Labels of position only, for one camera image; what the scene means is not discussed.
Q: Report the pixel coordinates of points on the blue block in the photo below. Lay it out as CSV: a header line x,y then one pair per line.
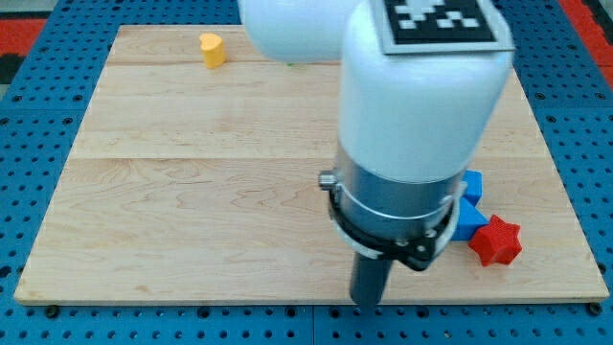
x,y
470,219

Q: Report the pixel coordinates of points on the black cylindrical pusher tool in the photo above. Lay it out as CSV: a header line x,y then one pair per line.
x,y
368,280

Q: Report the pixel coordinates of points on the red star block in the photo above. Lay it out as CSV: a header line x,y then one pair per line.
x,y
497,242

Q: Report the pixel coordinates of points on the black and white fiducial tag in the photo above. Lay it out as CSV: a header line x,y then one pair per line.
x,y
407,27

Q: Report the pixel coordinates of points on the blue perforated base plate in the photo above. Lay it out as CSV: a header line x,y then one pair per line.
x,y
42,109

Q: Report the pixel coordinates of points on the yellow heart block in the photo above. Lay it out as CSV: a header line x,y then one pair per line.
x,y
213,50

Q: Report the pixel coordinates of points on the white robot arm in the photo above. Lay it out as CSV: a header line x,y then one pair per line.
x,y
419,81

